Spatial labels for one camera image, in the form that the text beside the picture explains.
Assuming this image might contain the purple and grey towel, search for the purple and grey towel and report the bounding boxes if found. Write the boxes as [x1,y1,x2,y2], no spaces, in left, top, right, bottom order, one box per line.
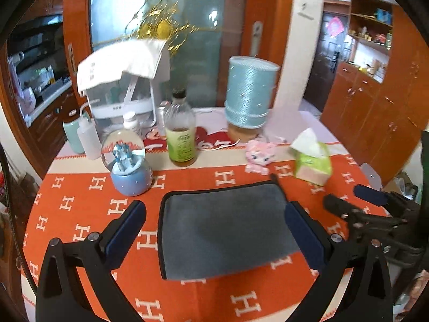
[158,180,299,281]

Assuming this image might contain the grey plastic stool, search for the grey plastic stool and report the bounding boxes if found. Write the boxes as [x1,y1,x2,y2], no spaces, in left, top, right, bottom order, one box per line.
[360,163,382,191]

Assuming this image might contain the cardboard box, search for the cardboard box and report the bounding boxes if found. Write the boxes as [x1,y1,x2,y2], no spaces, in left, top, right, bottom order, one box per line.
[382,171,422,204]

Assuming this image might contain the green tissue pack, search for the green tissue pack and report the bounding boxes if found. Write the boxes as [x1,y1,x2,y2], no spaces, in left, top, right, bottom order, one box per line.
[290,128,332,186]

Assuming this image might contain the wooden cabinet with shelves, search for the wooden cabinet with shelves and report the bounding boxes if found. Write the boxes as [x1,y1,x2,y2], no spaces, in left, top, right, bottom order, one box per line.
[321,0,428,184]

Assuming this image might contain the blue snow globe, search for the blue snow globe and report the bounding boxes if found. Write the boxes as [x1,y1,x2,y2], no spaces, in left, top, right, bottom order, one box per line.
[101,129,153,196]

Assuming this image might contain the pink block toy figure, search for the pink block toy figure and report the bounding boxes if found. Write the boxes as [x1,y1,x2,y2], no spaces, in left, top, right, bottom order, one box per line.
[245,140,276,176]

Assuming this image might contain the white squeeze bottle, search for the white squeeze bottle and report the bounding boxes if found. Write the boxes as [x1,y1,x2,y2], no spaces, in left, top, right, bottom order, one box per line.
[77,100,101,160]

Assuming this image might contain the mint green cup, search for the mint green cup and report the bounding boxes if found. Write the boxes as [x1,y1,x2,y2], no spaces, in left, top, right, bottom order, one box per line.
[62,119,84,154]

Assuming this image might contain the small white pill bottle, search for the small white pill bottle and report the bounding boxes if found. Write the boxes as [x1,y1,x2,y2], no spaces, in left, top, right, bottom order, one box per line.
[123,111,141,136]

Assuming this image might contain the orange H-pattern tablecloth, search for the orange H-pattern tablecloth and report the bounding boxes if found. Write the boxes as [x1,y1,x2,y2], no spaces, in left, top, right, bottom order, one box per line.
[20,107,393,322]

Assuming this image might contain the dark wooden entrance door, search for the dark wooden entrance door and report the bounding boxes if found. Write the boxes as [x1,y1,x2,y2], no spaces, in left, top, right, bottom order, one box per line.
[303,0,350,112]

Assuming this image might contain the glass bottle green label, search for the glass bottle green label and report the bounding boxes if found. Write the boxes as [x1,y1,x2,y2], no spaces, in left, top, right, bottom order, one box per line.
[164,88,197,167]

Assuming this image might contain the light blue table lamp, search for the light blue table lamp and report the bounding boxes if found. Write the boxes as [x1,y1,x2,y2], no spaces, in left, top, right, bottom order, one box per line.
[224,56,280,143]

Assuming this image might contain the white appliance with cloth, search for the white appliance with cloth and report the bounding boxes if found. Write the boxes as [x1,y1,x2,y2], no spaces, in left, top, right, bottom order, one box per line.
[77,39,170,135]

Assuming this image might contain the glass sliding door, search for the glass sliding door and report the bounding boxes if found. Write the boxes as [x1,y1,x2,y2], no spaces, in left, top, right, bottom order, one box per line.
[63,0,292,107]

